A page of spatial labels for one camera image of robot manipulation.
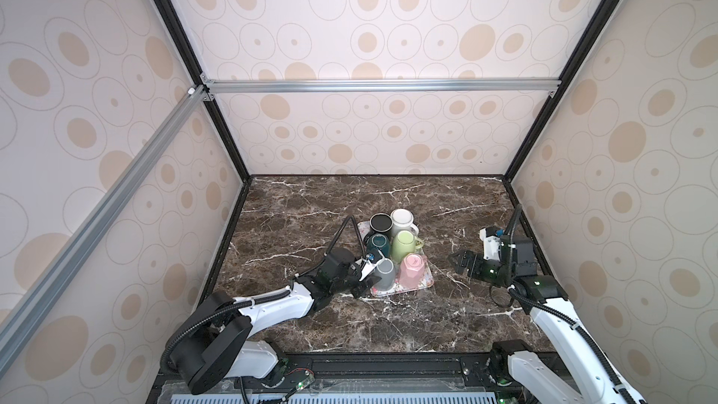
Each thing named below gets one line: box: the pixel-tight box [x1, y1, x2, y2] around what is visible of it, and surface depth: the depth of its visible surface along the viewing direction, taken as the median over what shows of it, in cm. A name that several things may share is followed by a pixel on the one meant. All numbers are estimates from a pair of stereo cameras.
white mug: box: [390, 208, 420, 239], surface depth 99 cm
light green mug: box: [391, 230, 424, 263], surface depth 91 cm
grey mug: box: [372, 258, 396, 292], surface depth 84 cm
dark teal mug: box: [365, 232, 391, 258], surface depth 89 cm
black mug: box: [369, 212, 394, 238], surface depth 95 cm
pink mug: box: [399, 252, 429, 290], surface depth 85 cm
